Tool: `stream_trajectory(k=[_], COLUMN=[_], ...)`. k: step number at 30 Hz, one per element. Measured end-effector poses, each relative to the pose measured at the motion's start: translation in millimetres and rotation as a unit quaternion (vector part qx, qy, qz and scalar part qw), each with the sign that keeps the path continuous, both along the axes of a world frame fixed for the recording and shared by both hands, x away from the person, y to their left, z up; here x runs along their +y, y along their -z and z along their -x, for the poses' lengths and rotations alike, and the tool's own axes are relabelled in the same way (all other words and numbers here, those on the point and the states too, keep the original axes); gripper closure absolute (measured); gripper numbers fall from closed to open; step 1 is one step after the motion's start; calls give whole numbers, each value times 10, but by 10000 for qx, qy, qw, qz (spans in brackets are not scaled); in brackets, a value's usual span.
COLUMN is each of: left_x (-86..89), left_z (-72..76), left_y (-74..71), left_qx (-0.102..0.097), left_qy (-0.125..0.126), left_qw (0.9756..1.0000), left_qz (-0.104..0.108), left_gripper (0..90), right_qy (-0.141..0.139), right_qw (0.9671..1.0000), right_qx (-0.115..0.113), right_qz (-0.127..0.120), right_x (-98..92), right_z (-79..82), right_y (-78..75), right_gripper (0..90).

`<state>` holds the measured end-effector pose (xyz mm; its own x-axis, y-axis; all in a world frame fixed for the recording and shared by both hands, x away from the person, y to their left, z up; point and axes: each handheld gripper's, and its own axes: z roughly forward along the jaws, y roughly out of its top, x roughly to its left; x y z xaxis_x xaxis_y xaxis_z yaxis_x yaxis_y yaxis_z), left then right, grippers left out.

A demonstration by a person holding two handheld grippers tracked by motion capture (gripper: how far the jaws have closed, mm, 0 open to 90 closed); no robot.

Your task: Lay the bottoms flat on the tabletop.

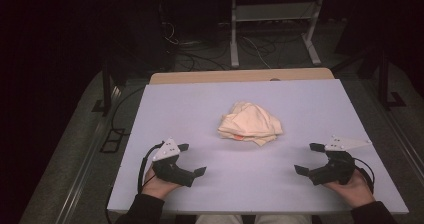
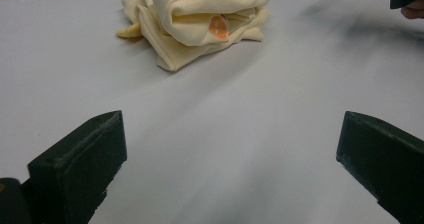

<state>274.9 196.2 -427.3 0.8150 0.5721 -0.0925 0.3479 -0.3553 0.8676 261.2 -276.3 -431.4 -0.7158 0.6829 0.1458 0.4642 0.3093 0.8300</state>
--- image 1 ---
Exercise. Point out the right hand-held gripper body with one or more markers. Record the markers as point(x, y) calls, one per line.
point(333, 170)

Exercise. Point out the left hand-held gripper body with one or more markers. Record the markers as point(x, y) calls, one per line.
point(173, 174)

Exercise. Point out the cream baby pants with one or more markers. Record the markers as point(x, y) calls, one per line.
point(250, 123)

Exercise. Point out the person's left hand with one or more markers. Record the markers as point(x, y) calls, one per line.
point(158, 185)

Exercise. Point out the person's right hand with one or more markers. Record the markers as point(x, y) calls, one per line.
point(353, 192)

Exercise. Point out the white board table cover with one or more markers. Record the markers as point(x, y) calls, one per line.
point(253, 184)

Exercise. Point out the person's legs light trousers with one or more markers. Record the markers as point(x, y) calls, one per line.
point(253, 219)

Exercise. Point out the wooden table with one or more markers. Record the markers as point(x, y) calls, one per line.
point(233, 75)

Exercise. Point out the black metal stand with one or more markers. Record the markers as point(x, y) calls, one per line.
point(384, 80)
point(107, 90)

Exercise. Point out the white metal stand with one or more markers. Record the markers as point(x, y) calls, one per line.
point(273, 12)

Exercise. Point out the black floor frame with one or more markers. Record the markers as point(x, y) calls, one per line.
point(113, 140)

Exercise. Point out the metal floor rail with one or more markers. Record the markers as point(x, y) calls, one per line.
point(86, 164)
point(400, 130)

